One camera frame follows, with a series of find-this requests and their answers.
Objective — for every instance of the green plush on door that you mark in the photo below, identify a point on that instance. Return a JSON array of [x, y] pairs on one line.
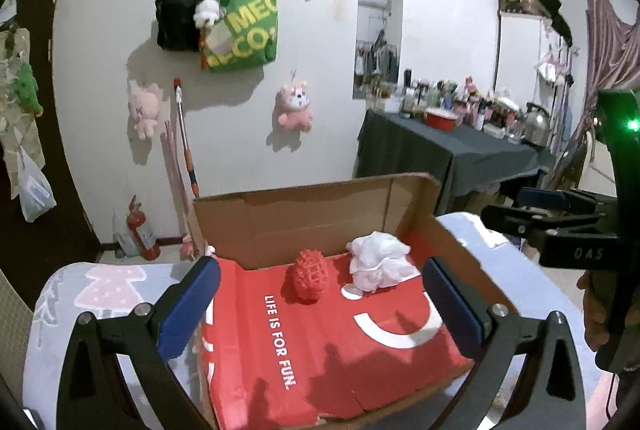
[[25, 88]]

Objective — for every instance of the white small plush on bag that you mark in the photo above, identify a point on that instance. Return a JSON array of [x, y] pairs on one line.
[[207, 13]]

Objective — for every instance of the green tote bag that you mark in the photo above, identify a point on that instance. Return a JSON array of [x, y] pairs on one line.
[[246, 36]]

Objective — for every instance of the dark wooden door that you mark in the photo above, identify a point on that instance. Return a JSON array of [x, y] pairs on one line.
[[32, 251]]

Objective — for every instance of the pink fox plush on wall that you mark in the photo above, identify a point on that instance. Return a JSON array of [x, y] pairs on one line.
[[294, 111]]

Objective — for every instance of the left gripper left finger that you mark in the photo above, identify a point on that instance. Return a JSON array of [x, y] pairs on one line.
[[93, 393]]

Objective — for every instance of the pink plush on wall left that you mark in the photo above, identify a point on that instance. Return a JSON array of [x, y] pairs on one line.
[[144, 108]]

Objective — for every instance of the pink curtain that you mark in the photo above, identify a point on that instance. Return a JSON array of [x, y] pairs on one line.
[[613, 64]]

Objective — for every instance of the broom with orange handle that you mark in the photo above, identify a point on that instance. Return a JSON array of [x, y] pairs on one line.
[[187, 154]]

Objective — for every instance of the white plastic bag on door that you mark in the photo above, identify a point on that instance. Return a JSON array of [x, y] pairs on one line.
[[36, 196]]

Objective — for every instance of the metal kettle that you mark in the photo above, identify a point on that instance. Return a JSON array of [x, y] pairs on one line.
[[536, 128]]

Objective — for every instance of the red cardboard box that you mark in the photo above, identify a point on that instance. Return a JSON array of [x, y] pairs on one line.
[[352, 357]]

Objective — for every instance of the black bag on wall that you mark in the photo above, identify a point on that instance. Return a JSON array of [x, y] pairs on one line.
[[176, 30]]

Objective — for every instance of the red fire extinguisher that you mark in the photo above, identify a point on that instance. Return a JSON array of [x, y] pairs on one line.
[[141, 230]]

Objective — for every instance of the wall mirror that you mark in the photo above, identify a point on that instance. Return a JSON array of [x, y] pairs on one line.
[[378, 46]]

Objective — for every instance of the red knitted ball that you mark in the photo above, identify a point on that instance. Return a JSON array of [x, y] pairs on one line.
[[310, 275]]

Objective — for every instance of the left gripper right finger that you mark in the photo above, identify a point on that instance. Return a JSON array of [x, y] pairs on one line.
[[548, 394]]

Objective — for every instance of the white mesh bath pouf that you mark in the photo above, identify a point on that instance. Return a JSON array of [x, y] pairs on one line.
[[379, 260]]

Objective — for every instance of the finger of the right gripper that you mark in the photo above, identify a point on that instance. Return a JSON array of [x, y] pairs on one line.
[[530, 225], [563, 200]]

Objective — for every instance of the person's right hand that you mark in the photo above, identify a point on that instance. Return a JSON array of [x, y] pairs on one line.
[[596, 334]]

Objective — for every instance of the dark green clothed side table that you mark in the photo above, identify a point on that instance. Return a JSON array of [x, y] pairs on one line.
[[460, 160]]

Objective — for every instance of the white wardrobe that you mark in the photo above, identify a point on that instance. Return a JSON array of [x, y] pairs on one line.
[[532, 58]]

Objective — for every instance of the red bowl on side table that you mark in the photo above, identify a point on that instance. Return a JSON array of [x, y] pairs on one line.
[[440, 119]]

